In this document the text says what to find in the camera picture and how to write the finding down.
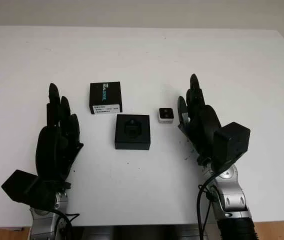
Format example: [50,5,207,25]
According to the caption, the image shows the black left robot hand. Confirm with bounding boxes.
[33,83,85,187]

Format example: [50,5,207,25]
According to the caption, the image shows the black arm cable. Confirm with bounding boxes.
[197,174,217,240]
[53,211,81,240]

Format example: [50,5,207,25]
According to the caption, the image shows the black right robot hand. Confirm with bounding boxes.
[176,73,222,165]

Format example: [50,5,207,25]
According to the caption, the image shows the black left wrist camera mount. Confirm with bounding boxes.
[1,169,41,202]

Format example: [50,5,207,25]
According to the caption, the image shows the small silver depth camera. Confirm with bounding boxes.
[157,107,176,124]

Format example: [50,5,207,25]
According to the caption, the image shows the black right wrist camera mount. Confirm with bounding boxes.
[212,122,251,174]

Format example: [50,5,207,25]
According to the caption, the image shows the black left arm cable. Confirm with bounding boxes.
[53,211,81,240]

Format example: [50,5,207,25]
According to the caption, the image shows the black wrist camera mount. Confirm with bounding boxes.
[1,169,41,202]
[212,122,251,174]

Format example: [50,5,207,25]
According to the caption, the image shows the black RealSense box lid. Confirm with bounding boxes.
[89,80,124,115]

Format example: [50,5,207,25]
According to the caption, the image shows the black camera box base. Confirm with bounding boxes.
[114,114,151,151]

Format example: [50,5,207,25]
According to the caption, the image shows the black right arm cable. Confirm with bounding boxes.
[197,174,217,240]

